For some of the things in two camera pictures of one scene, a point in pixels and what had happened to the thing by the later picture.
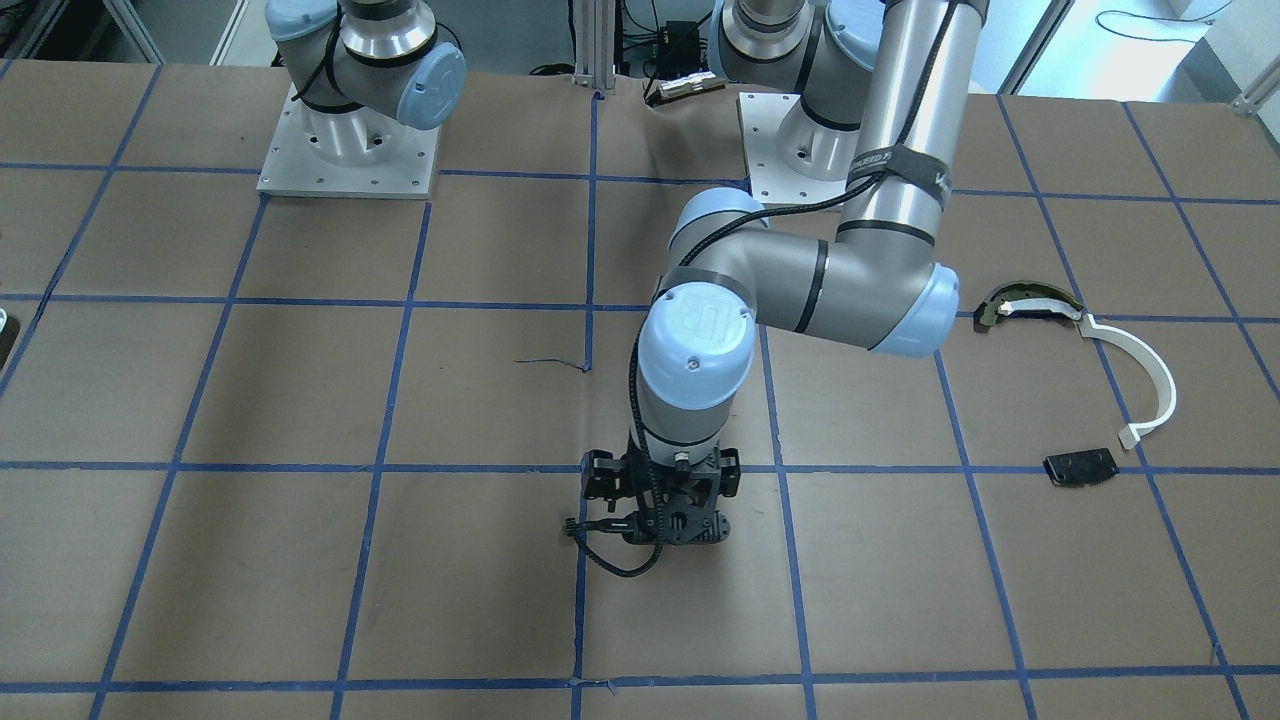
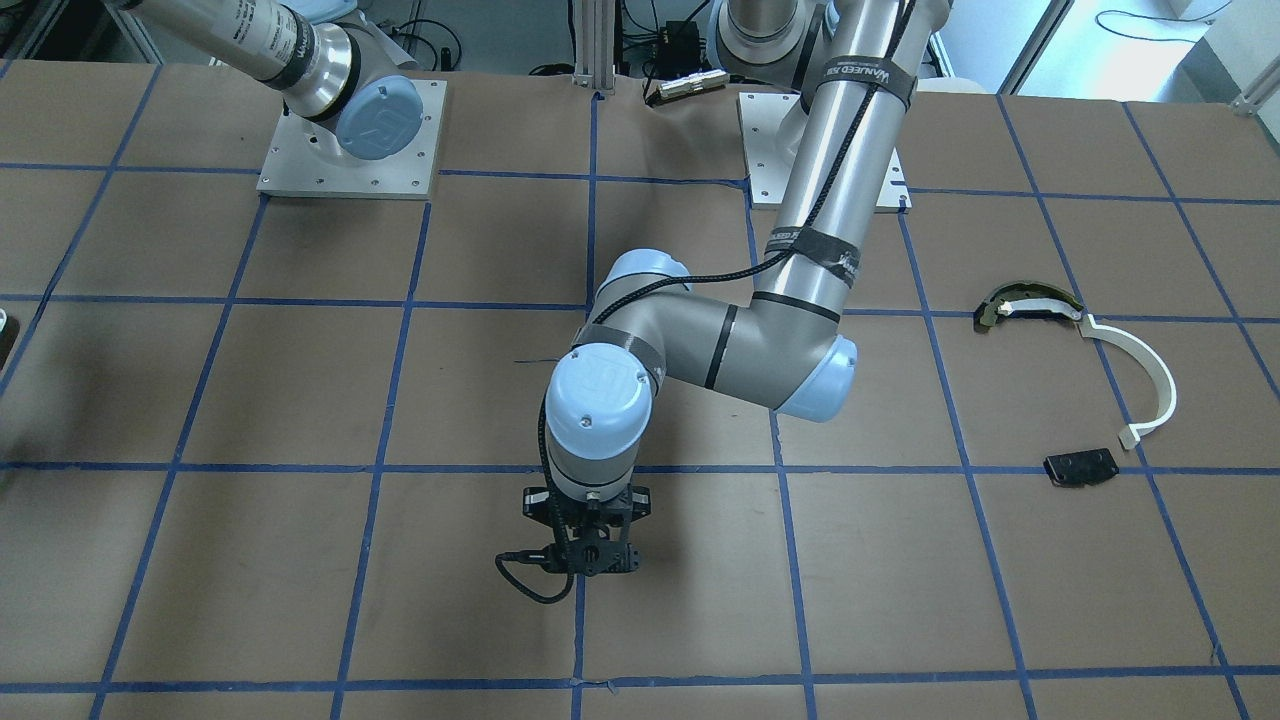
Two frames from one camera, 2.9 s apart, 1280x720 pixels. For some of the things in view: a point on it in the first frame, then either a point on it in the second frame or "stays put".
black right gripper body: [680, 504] → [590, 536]
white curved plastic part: [1130, 436] stays put
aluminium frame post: [594, 44] stays put
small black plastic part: [1081, 466] stays put
